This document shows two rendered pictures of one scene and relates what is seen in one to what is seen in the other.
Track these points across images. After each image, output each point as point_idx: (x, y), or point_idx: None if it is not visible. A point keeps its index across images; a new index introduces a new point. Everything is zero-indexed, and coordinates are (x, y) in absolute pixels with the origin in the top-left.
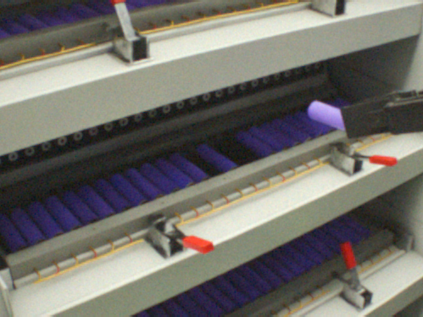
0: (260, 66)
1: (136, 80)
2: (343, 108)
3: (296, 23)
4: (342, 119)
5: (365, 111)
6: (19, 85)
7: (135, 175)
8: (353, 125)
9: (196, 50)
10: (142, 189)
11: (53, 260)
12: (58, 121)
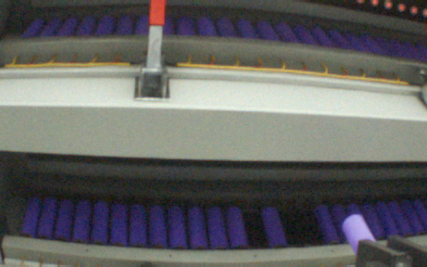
0: (322, 148)
1: (137, 120)
2: (361, 241)
3: (387, 108)
4: (357, 254)
5: (375, 258)
6: (27, 88)
7: (173, 215)
8: (361, 266)
9: (232, 105)
10: (170, 233)
11: (41, 259)
12: (43, 137)
